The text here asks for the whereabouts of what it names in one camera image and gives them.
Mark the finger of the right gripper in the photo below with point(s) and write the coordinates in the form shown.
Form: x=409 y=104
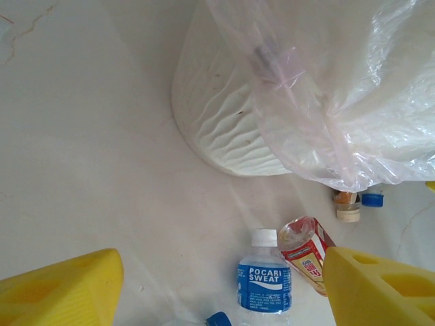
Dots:
x=431 y=186

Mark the Pocari Sweat bottle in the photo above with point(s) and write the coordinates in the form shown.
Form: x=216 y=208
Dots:
x=263 y=278

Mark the blue label bottle blue cap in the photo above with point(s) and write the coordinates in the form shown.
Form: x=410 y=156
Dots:
x=372 y=200
x=217 y=319

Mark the white ribbed plastic bin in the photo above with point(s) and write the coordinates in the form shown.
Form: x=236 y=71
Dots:
x=221 y=142

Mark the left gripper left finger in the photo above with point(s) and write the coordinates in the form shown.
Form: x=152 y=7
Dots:
x=57 y=292

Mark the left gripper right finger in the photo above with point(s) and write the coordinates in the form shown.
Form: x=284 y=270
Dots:
x=380 y=295

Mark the brown bottle with cream cap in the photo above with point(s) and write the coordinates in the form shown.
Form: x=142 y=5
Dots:
x=348 y=214

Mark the red label clear bottle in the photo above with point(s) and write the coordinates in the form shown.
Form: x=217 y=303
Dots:
x=302 y=251

